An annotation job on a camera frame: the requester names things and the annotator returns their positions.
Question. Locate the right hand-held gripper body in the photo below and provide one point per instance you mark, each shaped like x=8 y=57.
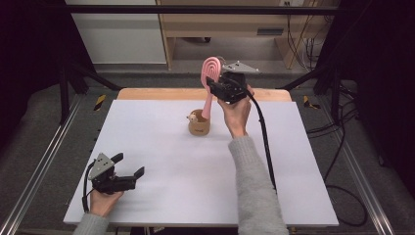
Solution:
x=233 y=86

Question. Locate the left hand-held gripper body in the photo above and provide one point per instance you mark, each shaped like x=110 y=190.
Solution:
x=109 y=179

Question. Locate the pink hair brush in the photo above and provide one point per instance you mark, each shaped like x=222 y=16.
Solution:
x=208 y=78

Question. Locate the brown cup with animal figure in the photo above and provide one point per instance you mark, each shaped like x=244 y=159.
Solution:
x=198 y=126

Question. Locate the person's left hand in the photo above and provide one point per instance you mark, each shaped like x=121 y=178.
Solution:
x=104 y=202

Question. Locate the person's right hand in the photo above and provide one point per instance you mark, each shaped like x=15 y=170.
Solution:
x=236 y=114

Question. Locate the white table cover sheet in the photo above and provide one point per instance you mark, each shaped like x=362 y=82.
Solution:
x=179 y=182

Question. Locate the light wooden desk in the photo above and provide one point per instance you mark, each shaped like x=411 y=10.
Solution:
x=225 y=26

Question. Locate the wooden table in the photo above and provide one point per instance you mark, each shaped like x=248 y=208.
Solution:
x=163 y=94

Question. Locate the yellow black tape marker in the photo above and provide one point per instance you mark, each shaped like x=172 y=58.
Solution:
x=308 y=102
x=100 y=102

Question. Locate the black metal stand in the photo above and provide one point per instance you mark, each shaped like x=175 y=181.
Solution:
x=335 y=94
x=64 y=94

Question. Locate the white cabinet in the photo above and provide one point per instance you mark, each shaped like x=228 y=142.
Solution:
x=120 y=36

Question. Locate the dark curtain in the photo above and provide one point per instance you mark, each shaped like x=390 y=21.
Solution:
x=29 y=52
x=378 y=65

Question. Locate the aluminium floor rail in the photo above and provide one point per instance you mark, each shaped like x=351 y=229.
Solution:
x=42 y=163
x=359 y=176

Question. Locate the black horizontal frame bar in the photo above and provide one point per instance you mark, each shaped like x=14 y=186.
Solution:
x=195 y=9

